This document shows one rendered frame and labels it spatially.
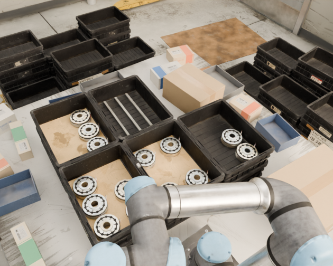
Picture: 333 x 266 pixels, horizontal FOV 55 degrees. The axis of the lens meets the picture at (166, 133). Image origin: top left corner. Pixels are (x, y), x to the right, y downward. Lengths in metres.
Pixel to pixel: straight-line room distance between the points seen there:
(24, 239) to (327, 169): 1.35
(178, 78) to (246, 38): 2.26
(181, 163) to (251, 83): 1.60
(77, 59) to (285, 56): 1.84
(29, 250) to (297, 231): 1.04
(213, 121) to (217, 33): 2.45
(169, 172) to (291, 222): 0.77
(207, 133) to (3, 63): 1.72
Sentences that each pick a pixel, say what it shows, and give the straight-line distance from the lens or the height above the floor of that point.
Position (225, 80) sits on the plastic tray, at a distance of 2.23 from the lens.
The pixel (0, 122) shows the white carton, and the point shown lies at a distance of 1.94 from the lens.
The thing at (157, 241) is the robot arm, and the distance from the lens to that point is 0.67.
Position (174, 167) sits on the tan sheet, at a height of 0.83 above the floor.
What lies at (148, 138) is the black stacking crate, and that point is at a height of 0.88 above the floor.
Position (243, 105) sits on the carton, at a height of 0.77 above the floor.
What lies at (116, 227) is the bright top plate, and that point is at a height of 0.86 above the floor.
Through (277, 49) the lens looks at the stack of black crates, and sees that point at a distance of 3.29.
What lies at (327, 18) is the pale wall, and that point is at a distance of 4.19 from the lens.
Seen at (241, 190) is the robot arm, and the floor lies 1.39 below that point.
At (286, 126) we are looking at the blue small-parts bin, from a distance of 1.97.
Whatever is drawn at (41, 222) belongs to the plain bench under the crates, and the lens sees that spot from 1.60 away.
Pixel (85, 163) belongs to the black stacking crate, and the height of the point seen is 0.90.
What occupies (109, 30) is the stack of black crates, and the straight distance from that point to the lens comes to 3.00.
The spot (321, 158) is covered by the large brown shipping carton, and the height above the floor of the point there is 0.90.
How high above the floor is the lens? 2.06
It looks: 48 degrees down
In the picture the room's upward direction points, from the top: 4 degrees clockwise
